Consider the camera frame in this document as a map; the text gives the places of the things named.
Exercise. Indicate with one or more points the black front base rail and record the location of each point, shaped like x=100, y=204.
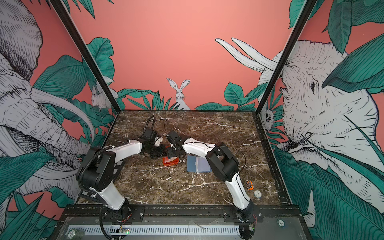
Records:
x=227, y=212

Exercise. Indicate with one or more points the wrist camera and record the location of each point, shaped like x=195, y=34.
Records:
x=158, y=141
x=174, y=138

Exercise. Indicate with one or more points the black corner frame post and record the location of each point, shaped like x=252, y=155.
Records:
x=302, y=19
x=67, y=21

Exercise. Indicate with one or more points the white round token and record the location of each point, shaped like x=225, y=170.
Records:
x=257, y=194

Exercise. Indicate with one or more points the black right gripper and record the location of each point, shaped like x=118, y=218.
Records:
x=170, y=153

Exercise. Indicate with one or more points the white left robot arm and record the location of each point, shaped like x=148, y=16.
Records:
x=95, y=176

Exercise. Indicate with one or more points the blue card holder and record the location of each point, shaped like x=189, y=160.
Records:
x=197, y=165

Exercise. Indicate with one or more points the orange toy car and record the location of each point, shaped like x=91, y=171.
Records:
x=249, y=185

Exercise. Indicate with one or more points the black white checkerboard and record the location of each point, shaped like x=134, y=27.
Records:
x=117, y=170

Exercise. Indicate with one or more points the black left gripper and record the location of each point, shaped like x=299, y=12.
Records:
x=162, y=150

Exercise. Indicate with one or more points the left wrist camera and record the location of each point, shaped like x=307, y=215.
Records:
x=158, y=141

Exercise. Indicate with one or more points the black left corner frame post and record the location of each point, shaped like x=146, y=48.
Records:
x=67, y=21

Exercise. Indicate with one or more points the white slotted cable duct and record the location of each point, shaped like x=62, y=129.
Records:
x=141, y=230

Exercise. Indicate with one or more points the black right corner frame post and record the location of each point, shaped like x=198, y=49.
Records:
x=302, y=19

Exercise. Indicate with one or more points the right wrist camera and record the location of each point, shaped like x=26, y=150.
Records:
x=174, y=138

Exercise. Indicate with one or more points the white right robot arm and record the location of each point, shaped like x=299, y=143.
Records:
x=223, y=164

